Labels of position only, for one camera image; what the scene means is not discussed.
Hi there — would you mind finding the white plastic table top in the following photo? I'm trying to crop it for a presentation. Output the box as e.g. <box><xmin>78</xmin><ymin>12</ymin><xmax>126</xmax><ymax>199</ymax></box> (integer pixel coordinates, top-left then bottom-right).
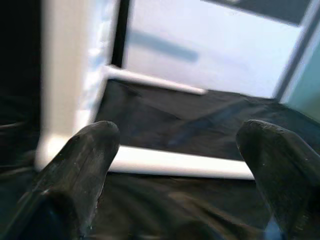
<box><xmin>34</xmin><ymin>0</ymin><xmax>112</xmax><ymax>173</ymax></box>

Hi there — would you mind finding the black plastic table cover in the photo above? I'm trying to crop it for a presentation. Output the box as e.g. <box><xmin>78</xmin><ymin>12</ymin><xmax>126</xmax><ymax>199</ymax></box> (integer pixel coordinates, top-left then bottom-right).
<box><xmin>0</xmin><ymin>79</ymin><xmax>320</xmax><ymax>240</ymax></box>

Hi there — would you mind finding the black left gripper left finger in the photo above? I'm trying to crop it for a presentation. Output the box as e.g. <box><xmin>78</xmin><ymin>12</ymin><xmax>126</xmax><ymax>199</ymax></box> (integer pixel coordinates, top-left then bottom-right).
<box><xmin>0</xmin><ymin>120</ymin><xmax>121</xmax><ymax>240</ymax></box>

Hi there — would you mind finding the white plastic table leg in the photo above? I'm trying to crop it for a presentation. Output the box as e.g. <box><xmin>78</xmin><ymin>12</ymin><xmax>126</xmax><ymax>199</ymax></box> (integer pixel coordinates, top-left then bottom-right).
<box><xmin>107</xmin><ymin>145</ymin><xmax>256</xmax><ymax>181</ymax></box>
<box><xmin>101</xmin><ymin>65</ymin><xmax>209</xmax><ymax>96</ymax></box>

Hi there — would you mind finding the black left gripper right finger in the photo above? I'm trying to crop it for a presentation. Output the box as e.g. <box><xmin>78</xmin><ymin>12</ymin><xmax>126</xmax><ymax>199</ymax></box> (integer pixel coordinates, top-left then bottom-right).
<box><xmin>235</xmin><ymin>119</ymin><xmax>320</xmax><ymax>240</ymax></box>

